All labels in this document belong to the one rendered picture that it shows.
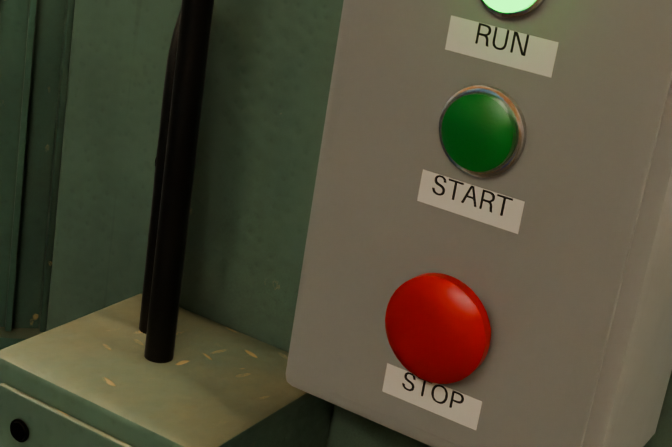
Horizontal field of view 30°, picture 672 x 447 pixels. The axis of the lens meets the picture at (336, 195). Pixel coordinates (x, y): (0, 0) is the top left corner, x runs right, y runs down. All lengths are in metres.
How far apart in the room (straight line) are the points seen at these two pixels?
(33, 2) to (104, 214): 0.10
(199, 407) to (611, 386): 0.14
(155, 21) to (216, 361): 0.15
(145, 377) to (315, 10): 0.13
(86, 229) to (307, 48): 0.17
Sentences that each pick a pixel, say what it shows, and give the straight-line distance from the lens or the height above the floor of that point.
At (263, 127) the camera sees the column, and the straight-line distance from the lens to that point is 0.44.
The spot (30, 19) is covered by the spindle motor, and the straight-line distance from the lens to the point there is 0.56.
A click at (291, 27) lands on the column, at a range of 0.43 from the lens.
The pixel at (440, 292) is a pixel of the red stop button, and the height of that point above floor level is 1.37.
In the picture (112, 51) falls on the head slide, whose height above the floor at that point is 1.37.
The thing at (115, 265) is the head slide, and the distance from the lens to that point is 0.55.
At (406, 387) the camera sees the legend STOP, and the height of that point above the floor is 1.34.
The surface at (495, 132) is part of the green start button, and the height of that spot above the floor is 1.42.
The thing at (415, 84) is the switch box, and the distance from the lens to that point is 0.33.
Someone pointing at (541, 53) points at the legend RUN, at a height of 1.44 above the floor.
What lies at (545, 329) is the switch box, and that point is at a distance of 0.33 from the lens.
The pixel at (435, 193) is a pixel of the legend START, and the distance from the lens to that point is 0.34.
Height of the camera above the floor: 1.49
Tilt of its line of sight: 18 degrees down
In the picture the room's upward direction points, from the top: 9 degrees clockwise
